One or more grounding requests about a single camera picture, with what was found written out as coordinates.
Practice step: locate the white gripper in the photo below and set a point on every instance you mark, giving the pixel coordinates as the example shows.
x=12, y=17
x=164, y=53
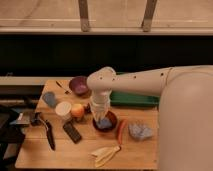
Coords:
x=100, y=104

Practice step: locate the red bowl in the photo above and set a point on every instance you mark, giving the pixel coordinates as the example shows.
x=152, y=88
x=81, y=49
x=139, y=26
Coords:
x=112, y=117

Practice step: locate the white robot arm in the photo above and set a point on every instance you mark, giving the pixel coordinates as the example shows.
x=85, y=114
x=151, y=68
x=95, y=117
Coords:
x=185, y=120

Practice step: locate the purple bowl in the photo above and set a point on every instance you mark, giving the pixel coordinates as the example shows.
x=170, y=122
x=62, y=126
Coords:
x=78, y=85

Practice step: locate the dark grape bunch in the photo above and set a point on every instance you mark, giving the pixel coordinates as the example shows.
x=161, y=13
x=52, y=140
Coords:
x=87, y=108

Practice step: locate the red yellow apple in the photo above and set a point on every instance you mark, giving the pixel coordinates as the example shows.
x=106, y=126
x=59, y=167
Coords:
x=77, y=110

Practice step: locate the green plastic bin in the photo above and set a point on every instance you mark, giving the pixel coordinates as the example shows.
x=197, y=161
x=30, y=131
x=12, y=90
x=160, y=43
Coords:
x=132, y=99

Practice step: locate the orange carrot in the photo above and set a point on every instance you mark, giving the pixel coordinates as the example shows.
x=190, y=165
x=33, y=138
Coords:
x=120, y=130

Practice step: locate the black remote control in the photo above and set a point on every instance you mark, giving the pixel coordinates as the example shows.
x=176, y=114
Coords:
x=72, y=132

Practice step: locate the white cup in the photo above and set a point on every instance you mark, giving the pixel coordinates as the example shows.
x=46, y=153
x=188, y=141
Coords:
x=63, y=109

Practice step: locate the crumpled blue cloth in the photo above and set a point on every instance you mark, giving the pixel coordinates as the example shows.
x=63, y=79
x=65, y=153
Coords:
x=140, y=132

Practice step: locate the black equipment left of table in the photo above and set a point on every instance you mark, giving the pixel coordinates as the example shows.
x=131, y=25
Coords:
x=11, y=136

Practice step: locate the black handled knife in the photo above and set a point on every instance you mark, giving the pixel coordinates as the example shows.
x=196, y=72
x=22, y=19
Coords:
x=48, y=128

